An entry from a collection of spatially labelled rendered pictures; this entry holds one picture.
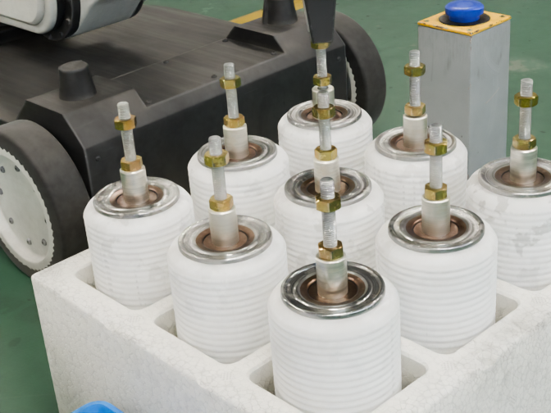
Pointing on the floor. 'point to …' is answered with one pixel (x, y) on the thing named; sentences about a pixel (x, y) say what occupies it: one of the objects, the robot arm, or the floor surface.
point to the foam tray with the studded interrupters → (134, 365)
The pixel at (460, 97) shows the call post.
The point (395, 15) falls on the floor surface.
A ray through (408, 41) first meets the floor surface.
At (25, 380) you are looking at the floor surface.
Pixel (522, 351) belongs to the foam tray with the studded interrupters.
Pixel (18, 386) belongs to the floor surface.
